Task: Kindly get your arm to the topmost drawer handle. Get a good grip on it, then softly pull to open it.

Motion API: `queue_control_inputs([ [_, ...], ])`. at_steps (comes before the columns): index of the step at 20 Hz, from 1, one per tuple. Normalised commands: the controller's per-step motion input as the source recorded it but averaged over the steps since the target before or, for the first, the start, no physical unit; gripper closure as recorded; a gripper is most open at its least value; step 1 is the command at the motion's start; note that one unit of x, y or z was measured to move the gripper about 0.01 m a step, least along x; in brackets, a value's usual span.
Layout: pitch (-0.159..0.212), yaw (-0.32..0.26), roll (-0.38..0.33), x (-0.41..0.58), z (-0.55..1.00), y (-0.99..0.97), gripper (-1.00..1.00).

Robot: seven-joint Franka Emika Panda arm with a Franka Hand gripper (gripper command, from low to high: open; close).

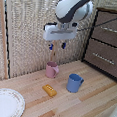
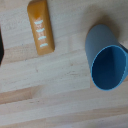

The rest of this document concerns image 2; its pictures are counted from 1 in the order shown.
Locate blue mug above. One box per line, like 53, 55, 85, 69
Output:
84, 23, 128, 91

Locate orange rectangular block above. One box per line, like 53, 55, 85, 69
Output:
26, 0, 56, 56

